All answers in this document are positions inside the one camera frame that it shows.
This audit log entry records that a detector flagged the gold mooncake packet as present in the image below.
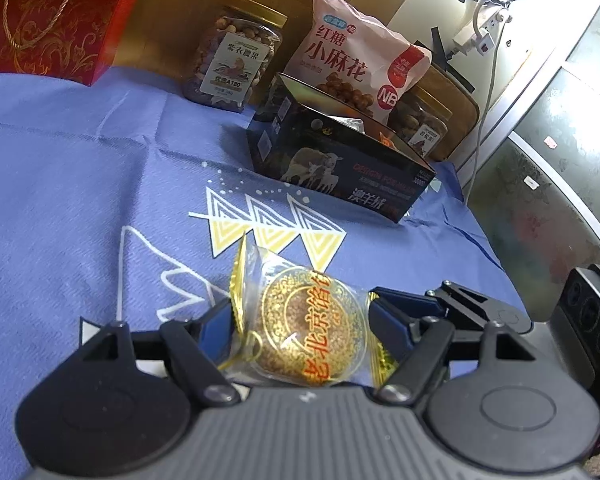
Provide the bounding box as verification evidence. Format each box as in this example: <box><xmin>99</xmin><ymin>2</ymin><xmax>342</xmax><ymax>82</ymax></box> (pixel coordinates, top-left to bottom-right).
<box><xmin>220</xmin><ymin>236</ymin><xmax>396</xmax><ymax>387</ymax></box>

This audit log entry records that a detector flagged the red spicy snack packet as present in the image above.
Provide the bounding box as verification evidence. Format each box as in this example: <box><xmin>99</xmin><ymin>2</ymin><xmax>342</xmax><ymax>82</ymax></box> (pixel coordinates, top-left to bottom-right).
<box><xmin>378</xmin><ymin>130</ymin><xmax>398</xmax><ymax>151</ymax></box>

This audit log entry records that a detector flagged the blue printed tablecloth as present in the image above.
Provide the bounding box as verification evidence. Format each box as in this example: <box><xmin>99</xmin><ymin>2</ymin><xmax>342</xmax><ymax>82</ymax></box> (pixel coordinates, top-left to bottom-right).
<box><xmin>0</xmin><ymin>67</ymin><xmax>521</xmax><ymax>479</ymax></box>

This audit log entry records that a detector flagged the black sheep storage box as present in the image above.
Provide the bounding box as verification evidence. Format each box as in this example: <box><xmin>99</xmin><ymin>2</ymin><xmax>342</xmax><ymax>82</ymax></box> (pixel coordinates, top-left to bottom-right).
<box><xmin>247</xmin><ymin>73</ymin><xmax>436</xmax><ymax>222</ymax></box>

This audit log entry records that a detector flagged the right nut jar gold lid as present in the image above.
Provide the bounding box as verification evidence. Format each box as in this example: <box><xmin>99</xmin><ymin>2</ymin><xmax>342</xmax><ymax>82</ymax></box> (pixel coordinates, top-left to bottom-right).
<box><xmin>394</xmin><ymin>83</ymin><xmax>454</xmax><ymax>162</ymax></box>

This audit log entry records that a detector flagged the nut jar gold lid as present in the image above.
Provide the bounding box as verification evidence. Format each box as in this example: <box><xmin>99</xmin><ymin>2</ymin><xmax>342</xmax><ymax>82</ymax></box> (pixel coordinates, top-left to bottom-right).
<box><xmin>182</xmin><ymin>0</ymin><xmax>289</xmax><ymax>114</ymax></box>
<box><xmin>394</xmin><ymin>83</ymin><xmax>454</xmax><ymax>162</ymax></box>

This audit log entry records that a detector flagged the brown cushion board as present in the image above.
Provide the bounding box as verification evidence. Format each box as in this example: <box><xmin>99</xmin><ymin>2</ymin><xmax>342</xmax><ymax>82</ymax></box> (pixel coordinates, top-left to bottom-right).
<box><xmin>418</xmin><ymin>65</ymin><xmax>480</xmax><ymax>162</ymax></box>

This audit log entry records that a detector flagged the pink twisted-dough snack bag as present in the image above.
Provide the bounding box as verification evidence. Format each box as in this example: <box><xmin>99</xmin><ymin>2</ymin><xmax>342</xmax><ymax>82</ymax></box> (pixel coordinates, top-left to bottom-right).
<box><xmin>284</xmin><ymin>0</ymin><xmax>431</xmax><ymax>124</ymax></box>

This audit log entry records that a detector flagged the white power strip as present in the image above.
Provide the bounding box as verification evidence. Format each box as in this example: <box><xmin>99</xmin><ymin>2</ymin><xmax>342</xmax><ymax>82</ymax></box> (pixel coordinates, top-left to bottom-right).
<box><xmin>453</xmin><ymin>6</ymin><xmax>512</xmax><ymax>55</ymax></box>

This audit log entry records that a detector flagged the left nut jar gold lid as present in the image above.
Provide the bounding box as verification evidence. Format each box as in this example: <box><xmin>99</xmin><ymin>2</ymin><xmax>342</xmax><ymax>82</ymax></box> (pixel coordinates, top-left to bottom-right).
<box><xmin>182</xmin><ymin>0</ymin><xmax>289</xmax><ymax>114</ymax></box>

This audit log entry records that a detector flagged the red gift bag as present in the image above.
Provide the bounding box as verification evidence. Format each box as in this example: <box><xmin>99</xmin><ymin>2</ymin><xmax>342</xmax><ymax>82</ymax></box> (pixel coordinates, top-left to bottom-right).
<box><xmin>0</xmin><ymin>0</ymin><xmax>136</xmax><ymax>86</ymax></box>

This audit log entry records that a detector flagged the white cable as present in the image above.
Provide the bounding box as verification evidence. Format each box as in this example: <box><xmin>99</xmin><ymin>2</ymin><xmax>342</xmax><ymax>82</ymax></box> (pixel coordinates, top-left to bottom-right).
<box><xmin>467</xmin><ymin>0</ymin><xmax>512</xmax><ymax>201</ymax></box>

